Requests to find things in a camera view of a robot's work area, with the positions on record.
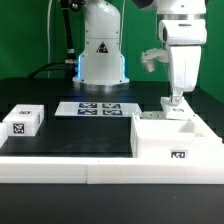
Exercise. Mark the white marker base sheet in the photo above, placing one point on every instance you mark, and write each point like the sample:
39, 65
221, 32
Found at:
96, 109

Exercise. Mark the small white cabinet top box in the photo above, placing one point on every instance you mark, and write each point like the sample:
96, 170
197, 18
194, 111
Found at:
24, 120

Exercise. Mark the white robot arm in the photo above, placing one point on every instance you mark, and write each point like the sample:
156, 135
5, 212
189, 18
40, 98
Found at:
180, 28

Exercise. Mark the white cabinet body box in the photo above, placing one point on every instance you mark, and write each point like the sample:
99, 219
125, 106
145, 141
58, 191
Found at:
173, 139

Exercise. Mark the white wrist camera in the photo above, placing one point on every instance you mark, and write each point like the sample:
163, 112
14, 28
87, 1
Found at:
151, 56

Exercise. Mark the white U-shaped fence frame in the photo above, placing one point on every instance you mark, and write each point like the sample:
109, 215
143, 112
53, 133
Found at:
203, 165

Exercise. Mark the white door panel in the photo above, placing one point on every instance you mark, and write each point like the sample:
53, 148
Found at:
153, 115
179, 111

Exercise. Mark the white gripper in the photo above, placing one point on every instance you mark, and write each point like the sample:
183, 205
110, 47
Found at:
184, 63

